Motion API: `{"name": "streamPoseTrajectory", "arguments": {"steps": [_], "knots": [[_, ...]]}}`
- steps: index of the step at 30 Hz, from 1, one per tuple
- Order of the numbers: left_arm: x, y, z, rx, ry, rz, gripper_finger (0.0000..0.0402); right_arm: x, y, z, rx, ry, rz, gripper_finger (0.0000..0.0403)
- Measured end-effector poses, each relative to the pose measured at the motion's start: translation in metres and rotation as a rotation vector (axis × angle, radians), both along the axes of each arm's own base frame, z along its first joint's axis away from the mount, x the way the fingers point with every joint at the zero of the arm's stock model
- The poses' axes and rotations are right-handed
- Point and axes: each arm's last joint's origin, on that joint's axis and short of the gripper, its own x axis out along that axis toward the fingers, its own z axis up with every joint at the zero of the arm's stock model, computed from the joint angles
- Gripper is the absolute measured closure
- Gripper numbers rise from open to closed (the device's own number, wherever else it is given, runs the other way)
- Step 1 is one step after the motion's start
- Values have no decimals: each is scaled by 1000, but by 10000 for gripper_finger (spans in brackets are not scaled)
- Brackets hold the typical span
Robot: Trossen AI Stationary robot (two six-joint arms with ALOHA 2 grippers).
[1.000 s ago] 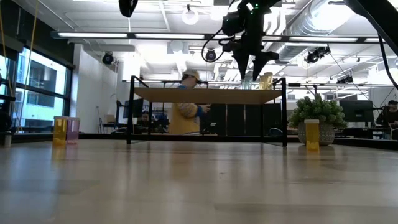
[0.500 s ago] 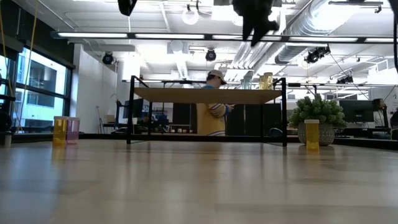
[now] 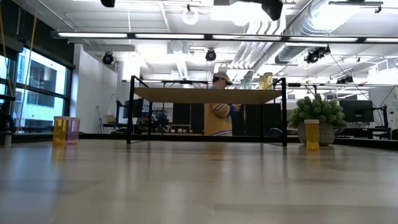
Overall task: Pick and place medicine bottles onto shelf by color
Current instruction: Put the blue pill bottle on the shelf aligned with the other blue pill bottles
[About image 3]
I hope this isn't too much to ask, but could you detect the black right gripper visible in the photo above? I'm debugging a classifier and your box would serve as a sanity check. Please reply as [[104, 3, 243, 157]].
[[213, 0, 284, 21]]

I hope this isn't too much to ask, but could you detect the yellow medicine bottle white cap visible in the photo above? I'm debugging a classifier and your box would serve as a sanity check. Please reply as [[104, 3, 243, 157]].
[[52, 116, 69, 147], [304, 119, 321, 152], [259, 72, 274, 91]]

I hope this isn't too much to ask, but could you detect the pink translucent cup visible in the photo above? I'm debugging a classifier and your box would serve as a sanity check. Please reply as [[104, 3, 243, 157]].
[[66, 117, 81, 145]]

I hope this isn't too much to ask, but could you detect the long linear ceiling light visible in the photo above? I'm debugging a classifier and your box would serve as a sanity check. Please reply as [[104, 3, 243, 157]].
[[49, 30, 398, 45]]

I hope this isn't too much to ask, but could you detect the black track light cluster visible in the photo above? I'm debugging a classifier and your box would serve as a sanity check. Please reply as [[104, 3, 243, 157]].
[[303, 45, 331, 65], [336, 74, 354, 85]]

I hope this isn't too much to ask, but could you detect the black ceiling track bar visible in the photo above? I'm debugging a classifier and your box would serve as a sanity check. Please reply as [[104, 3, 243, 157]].
[[328, 1, 385, 14]]

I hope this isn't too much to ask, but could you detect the black computer monitor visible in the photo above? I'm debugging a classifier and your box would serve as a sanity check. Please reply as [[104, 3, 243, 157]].
[[123, 98, 145, 119], [338, 99, 375, 124]]

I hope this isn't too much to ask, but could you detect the artificial green potted plant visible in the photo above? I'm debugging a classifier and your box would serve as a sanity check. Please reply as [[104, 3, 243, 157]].
[[287, 93, 349, 147]]

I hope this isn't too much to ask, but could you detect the large window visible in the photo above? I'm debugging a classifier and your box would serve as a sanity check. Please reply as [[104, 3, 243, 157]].
[[0, 46, 74, 134]]

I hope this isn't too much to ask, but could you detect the person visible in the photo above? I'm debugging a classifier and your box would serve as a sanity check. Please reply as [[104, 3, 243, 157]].
[[203, 71, 242, 137]]

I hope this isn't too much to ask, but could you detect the black cabinet row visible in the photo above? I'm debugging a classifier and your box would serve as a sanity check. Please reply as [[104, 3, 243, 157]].
[[172, 102, 282, 137]]

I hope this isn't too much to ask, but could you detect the silver ventilation duct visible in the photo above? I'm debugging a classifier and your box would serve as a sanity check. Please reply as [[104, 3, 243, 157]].
[[273, 0, 361, 65]]

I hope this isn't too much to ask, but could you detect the white ring ceiling light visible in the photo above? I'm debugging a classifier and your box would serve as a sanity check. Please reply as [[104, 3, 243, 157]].
[[181, 7, 200, 26]]

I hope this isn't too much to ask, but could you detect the yellow extension cable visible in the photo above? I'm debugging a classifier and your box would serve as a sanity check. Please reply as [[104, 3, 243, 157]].
[[15, 0, 40, 133]]

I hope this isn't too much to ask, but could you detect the wooden shelf black metal frame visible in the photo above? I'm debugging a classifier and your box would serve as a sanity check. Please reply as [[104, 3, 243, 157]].
[[126, 75, 289, 147]]

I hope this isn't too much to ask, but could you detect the black metal table frame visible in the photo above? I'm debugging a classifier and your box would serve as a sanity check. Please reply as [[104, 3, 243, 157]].
[[0, 132, 398, 152]]

